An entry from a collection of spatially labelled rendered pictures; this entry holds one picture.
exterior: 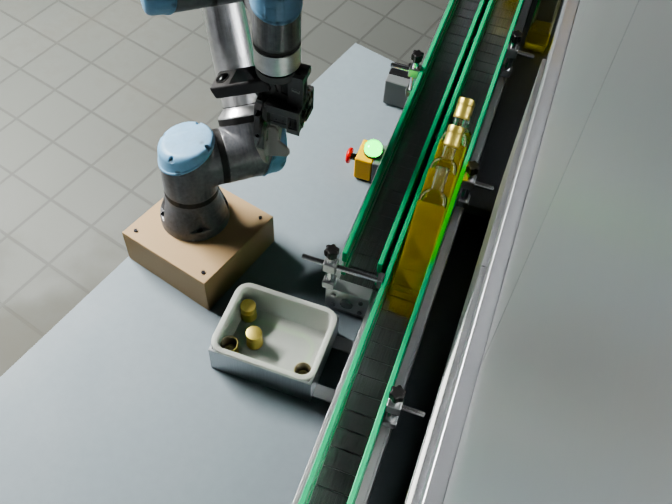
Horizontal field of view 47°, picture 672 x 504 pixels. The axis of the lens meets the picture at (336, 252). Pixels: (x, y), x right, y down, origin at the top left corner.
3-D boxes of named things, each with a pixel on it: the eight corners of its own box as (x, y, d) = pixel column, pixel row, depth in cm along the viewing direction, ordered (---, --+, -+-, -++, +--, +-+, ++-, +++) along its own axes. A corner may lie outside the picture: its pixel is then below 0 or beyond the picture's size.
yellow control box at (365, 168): (379, 186, 192) (382, 166, 186) (350, 177, 194) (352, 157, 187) (387, 166, 196) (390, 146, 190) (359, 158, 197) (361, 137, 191)
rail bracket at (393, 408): (415, 442, 142) (425, 412, 131) (379, 429, 143) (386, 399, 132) (421, 422, 144) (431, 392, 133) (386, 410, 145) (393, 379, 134)
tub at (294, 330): (310, 402, 159) (311, 383, 151) (210, 366, 162) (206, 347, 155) (339, 331, 168) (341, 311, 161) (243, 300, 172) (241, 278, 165)
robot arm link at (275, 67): (244, 51, 119) (265, 18, 124) (246, 73, 123) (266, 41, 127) (290, 63, 118) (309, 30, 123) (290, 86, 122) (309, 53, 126)
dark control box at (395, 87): (410, 112, 208) (414, 88, 201) (382, 104, 209) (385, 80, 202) (418, 91, 212) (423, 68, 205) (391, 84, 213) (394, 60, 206)
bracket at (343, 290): (366, 320, 163) (368, 303, 157) (323, 306, 165) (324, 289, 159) (371, 307, 165) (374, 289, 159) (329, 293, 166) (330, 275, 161)
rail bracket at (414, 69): (413, 101, 192) (420, 59, 181) (385, 94, 193) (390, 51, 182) (418, 91, 194) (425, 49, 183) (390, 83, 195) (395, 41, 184)
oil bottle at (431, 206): (417, 297, 154) (449, 193, 152) (390, 289, 155) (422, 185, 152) (420, 294, 160) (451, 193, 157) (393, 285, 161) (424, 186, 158)
